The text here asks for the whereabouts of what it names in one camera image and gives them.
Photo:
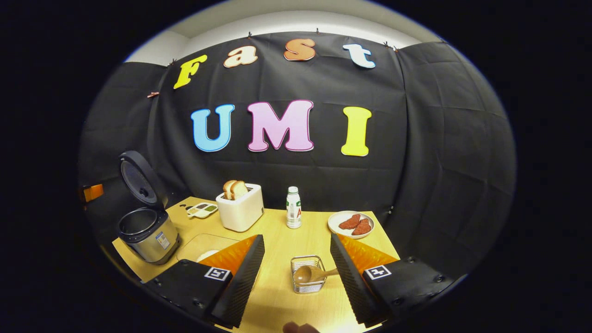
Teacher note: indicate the white round plate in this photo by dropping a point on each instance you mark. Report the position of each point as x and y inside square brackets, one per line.
[335, 224]

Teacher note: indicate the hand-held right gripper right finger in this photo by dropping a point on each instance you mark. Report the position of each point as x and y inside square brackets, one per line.
[351, 286]

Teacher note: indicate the white milk bottle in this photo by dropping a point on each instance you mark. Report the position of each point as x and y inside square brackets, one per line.
[293, 210]

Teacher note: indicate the wooden spoon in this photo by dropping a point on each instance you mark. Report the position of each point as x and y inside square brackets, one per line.
[307, 274]

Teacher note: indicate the silver black rice cooker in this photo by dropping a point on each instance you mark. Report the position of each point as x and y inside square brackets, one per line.
[152, 240]

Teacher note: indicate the white toaster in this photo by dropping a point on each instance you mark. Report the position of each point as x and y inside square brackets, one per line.
[240, 212]

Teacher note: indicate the toast bread slice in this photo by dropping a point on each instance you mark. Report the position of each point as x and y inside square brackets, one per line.
[239, 189]
[227, 189]

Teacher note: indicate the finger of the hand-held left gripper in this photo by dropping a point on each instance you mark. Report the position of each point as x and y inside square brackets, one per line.
[94, 192]

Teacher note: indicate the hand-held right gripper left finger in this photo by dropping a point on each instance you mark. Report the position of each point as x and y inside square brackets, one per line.
[240, 286]

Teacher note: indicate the black backdrop cloth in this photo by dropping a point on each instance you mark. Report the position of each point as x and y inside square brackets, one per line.
[416, 138]

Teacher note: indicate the white divided condiment dish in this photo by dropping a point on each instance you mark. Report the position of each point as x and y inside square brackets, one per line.
[202, 210]

